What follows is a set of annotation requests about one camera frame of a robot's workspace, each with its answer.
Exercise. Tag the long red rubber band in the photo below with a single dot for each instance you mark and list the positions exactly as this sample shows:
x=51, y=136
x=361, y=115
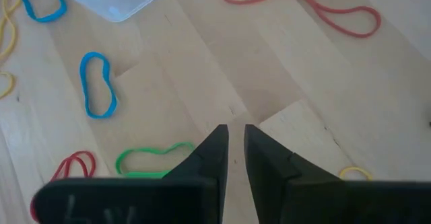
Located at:
x=378, y=22

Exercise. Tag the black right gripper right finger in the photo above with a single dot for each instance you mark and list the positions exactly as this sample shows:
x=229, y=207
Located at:
x=303, y=197

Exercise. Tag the small yellow rubber band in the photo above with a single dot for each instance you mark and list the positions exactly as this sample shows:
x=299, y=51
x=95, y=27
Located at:
x=355, y=168

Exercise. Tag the long yellow rubber band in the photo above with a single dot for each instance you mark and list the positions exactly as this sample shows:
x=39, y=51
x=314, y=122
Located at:
x=13, y=35

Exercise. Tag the green rubber band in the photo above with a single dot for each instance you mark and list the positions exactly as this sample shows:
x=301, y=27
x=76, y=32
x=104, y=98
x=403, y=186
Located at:
x=141, y=175

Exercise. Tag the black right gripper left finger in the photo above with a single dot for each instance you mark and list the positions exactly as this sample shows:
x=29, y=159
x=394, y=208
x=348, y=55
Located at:
x=141, y=200

